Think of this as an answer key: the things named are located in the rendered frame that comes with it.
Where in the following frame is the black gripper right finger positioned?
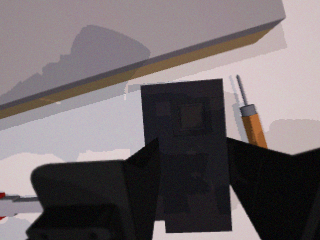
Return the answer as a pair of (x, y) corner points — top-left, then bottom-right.
(227, 137), (320, 240)

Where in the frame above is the awl with wooden handle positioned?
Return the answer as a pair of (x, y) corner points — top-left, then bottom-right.
(236, 75), (268, 149)

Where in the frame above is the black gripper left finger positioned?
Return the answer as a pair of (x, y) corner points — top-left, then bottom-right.
(30, 138), (161, 240)

